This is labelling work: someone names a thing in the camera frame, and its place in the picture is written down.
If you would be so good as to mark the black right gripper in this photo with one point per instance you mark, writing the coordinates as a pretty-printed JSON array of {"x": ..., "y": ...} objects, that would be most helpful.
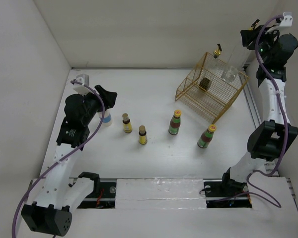
[{"x": 248, "y": 35}]

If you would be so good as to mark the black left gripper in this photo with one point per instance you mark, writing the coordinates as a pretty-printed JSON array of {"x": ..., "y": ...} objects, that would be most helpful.
[{"x": 110, "y": 96}]

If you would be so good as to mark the short glass cruet gold spout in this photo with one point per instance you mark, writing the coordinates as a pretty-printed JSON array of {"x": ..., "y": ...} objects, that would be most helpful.
[{"x": 211, "y": 65}]

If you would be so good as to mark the tall glass cruet gold spout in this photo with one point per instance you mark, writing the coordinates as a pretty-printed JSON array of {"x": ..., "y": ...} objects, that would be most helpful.
[{"x": 237, "y": 59}]

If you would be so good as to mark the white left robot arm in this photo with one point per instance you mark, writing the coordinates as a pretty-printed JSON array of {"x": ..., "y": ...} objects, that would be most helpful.
[{"x": 52, "y": 210}]

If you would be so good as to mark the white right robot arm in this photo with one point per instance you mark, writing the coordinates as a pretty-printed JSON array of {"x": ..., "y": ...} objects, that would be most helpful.
[{"x": 272, "y": 138}]

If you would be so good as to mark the white bottle blue label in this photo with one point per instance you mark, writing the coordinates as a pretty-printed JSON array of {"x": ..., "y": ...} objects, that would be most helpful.
[{"x": 107, "y": 121}]

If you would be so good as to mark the small brown bottle yellow label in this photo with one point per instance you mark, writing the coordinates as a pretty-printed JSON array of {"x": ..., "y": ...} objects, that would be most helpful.
[{"x": 126, "y": 123}]

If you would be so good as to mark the small brown bottle cork cap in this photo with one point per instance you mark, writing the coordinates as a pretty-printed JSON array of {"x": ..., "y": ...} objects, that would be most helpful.
[{"x": 142, "y": 135}]

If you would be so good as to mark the red sauce bottle yellow cap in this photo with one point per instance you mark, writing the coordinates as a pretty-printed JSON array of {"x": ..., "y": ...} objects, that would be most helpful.
[{"x": 175, "y": 123}]

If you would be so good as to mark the red sauce bottle green label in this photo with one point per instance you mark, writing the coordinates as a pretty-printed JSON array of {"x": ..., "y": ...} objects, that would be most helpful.
[{"x": 206, "y": 136}]

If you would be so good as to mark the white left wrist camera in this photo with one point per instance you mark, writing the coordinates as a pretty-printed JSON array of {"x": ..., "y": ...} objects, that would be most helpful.
[{"x": 80, "y": 82}]

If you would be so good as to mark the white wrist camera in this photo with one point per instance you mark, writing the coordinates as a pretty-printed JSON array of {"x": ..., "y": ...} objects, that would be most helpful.
[
  {"x": 80, "y": 82},
  {"x": 287, "y": 20}
]

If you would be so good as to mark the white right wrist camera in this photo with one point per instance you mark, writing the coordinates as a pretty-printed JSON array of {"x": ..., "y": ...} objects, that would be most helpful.
[{"x": 287, "y": 20}]

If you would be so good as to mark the gold wire basket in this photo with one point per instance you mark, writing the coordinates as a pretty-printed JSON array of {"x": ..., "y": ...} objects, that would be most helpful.
[{"x": 213, "y": 103}]

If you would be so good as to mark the black mounting rail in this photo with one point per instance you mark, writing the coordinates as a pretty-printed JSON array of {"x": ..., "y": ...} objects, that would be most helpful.
[{"x": 157, "y": 193}]

